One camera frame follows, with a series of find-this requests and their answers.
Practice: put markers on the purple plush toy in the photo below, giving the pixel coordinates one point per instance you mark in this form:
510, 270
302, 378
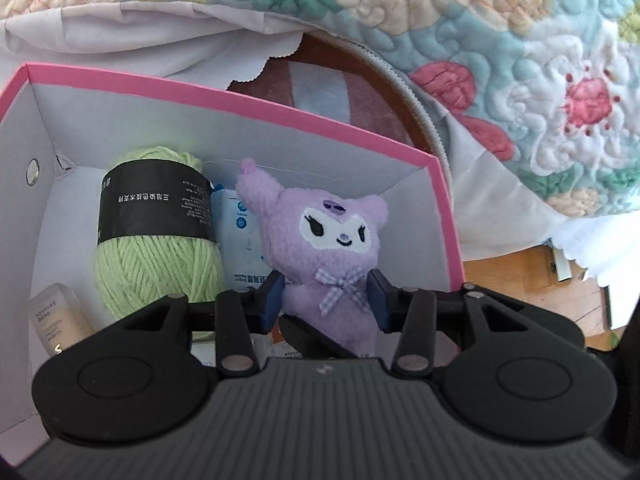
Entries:
320, 250

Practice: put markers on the beige foundation bottle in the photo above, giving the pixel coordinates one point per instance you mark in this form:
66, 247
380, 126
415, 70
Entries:
55, 315

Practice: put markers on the floral quilt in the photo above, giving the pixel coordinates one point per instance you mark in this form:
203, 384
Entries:
450, 10

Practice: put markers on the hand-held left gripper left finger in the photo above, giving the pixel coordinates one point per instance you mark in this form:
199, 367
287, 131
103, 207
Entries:
272, 302

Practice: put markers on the green yarn ball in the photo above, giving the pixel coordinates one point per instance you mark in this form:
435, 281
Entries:
150, 270

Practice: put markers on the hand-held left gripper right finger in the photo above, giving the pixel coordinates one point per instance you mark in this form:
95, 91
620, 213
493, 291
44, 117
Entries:
379, 302

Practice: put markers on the checkered rug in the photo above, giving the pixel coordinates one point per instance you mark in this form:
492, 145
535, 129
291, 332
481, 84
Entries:
370, 90

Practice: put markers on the pink cardboard box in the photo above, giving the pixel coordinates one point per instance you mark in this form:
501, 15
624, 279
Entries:
65, 120

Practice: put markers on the blue wet wipes pack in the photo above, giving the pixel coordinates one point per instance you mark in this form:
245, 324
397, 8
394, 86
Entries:
240, 240

